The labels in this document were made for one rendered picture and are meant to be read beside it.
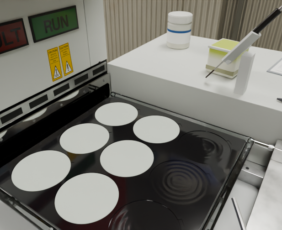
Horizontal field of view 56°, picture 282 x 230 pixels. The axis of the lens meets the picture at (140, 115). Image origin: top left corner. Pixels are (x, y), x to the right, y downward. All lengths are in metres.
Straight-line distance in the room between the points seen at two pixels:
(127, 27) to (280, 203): 2.65
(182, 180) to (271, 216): 0.15
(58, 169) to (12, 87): 0.18
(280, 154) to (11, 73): 0.52
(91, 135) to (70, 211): 0.18
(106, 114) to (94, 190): 0.22
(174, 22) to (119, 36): 2.27
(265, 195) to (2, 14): 0.53
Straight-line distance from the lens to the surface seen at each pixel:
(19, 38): 0.54
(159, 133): 0.56
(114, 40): 3.09
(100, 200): 0.44
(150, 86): 0.67
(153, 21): 2.83
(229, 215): 0.54
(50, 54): 0.59
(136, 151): 0.52
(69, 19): 0.61
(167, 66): 0.70
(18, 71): 0.55
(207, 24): 2.50
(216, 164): 0.51
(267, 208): 0.49
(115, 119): 0.60
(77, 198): 0.45
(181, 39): 0.81
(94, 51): 0.68
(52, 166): 0.51
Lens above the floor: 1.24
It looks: 33 degrees down
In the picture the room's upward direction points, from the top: straight up
